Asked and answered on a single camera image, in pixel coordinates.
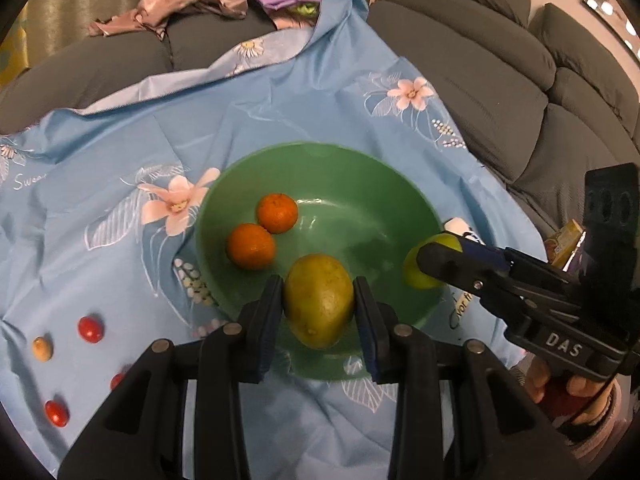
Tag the framed wall picture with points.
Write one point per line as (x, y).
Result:
(612, 5)

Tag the green bowl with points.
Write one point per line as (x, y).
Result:
(350, 200)

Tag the red cherry tomato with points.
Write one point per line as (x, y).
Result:
(90, 329)
(56, 412)
(117, 381)

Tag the yellow-green mango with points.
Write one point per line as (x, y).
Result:
(320, 305)

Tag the green lime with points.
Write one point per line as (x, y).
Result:
(412, 271)

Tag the yellow snack packet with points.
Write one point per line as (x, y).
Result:
(565, 240)

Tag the green cloth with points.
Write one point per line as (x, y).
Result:
(306, 8)

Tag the orange tangerine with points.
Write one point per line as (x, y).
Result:
(277, 213)
(250, 246)

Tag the person's right hand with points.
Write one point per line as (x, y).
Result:
(582, 390)

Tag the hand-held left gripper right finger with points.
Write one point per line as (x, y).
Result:
(367, 330)

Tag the yellow patterned curtain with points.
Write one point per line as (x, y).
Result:
(10, 50)

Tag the grey sofa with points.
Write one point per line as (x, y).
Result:
(475, 50)

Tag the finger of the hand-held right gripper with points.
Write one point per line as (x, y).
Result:
(445, 265)
(482, 251)

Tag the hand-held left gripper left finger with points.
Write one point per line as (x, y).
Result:
(267, 325)

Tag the person's right forearm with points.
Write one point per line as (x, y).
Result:
(600, 440)

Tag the blue floral sheet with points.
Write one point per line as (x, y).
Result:
(300, 100)

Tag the small yellow fruit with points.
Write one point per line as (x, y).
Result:
(42, 348)

